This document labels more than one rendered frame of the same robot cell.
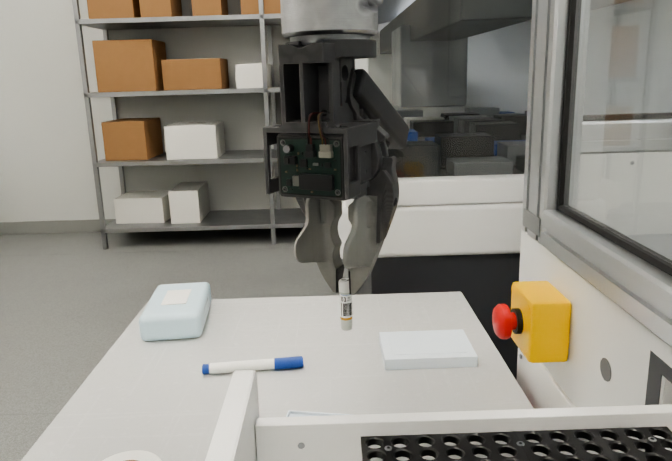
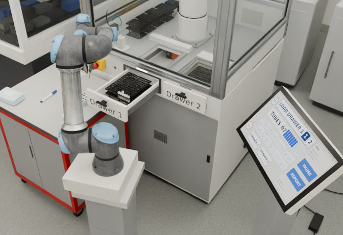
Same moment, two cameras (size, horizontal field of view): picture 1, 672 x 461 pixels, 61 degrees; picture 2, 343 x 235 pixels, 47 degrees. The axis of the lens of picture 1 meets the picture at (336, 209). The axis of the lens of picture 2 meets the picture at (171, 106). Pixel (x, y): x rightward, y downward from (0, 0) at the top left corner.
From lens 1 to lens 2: 2.02 m
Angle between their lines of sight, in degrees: 56
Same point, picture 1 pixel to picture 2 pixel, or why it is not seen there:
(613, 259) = (114, 52)
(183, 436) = (57, 110)
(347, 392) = not seen: hidden behind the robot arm
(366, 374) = not seen: hidden behind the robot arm
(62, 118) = not seen: outside the picture
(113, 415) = (40, 115)
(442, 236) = (47, 48)
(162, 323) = (17, 99)
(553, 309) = (103, 61)
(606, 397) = (116, 71)
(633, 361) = (120, 65)
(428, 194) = (42, 38)
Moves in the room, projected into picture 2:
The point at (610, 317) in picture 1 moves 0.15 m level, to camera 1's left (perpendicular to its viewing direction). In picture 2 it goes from (114, 60) to (98, 70)
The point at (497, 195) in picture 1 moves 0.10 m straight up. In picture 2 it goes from (56, 32) to (54, 19)
